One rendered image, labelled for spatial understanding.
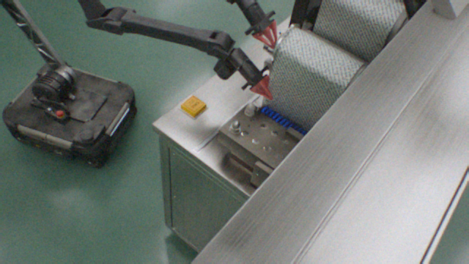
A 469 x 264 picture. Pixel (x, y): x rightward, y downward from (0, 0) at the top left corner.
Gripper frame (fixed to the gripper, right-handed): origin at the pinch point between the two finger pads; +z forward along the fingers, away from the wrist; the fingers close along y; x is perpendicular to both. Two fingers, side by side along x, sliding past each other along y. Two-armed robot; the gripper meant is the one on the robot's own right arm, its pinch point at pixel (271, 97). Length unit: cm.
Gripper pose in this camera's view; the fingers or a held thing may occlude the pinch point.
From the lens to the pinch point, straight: 137.0
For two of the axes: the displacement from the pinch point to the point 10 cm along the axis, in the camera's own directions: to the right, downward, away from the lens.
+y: -6.2, 5.9, -5.2
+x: 4.3, -3.0, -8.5
